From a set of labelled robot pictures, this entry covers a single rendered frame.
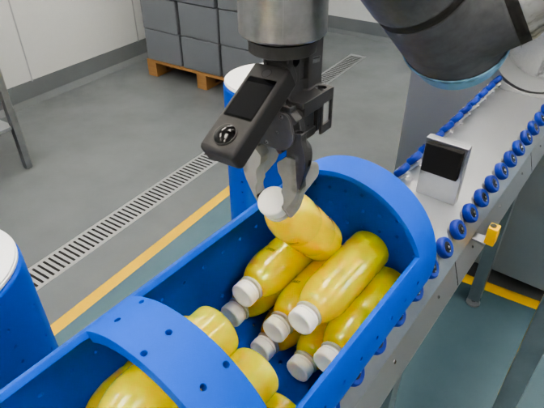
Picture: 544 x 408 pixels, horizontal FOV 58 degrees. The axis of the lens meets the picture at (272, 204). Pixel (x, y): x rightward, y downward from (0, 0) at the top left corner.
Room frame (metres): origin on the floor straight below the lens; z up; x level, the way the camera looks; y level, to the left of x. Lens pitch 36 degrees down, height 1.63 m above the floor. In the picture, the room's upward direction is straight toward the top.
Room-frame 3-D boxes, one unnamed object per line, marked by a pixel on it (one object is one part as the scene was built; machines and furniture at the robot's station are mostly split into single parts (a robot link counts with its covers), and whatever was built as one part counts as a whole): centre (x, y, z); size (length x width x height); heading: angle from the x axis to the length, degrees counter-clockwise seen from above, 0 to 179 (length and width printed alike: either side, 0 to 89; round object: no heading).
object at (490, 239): (0.88, -0.48, 0.92); 0.08 x 0.03 x 0.05; 52
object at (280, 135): (0.52, -0.02, 1.41); 0.09 x 0.08 x 0.12; 142
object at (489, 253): (1.51, -0.89, 0.31); 0.06 x 0.06 x 0.63; 52
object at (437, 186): (1.00, -0.40, 1.00); 0.10 x 0.04 x 0.15; 52
